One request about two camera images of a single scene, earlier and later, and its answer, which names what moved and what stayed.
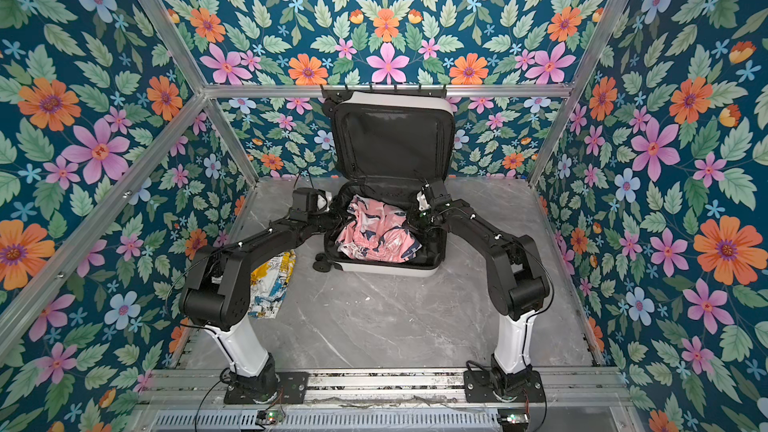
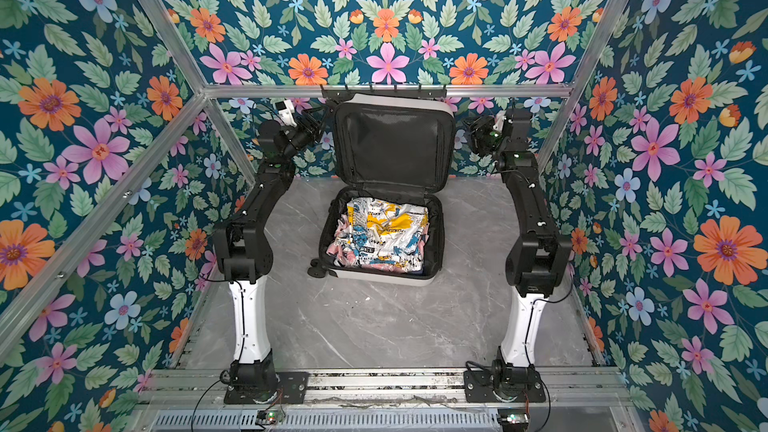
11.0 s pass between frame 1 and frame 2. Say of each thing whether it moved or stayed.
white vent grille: stayed
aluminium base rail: stayed
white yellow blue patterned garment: moved
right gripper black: moved
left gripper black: moved
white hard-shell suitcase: stayed
